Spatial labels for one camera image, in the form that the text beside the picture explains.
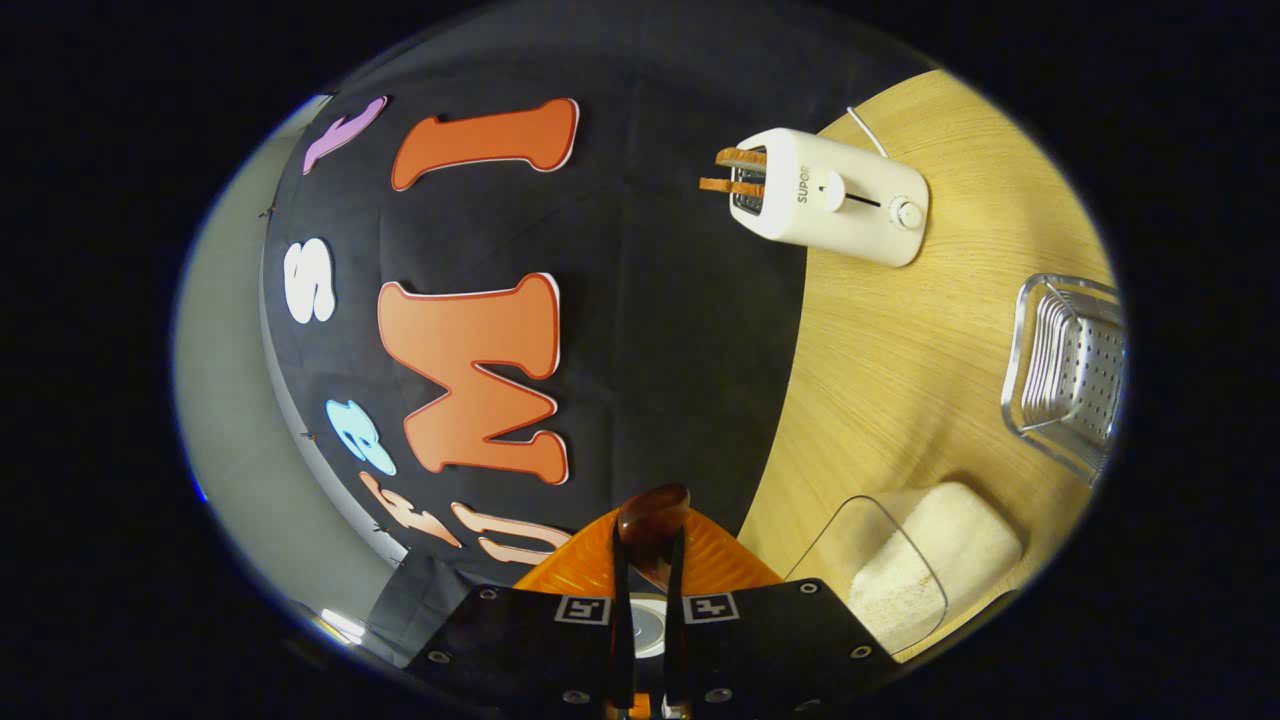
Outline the metal wire chopstick holder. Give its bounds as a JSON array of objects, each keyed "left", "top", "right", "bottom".
[{"left": 1001, "top": 272, "right": 1130, "bottom": 487}]

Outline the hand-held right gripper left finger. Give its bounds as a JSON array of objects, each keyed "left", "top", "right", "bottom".
[{"left": 405, "top": 505, "right": 637, "bottom": 720}]

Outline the clear dish of white rice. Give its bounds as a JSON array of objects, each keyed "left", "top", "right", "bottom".
[{"left": 785, "top": 481, "right": 1024, "bottom": 657}]

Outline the white toaster cable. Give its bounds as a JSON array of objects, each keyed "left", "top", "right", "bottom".
[{"left": 847, "top": 106, "right": 890, "bottom": 160}]

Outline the brown wooden spoon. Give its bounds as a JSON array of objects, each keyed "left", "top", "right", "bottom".
[{"left": 615, "top": 484, "right": 692, "bottom": 593}]

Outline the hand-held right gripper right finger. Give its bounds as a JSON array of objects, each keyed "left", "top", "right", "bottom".
[{"left": 664, "top": 505, "right": 901, "bottom": 720}]

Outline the white toaster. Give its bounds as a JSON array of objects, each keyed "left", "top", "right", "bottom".
[{"left": 728, "top": 127, "right": 931, "bottom": 269}]

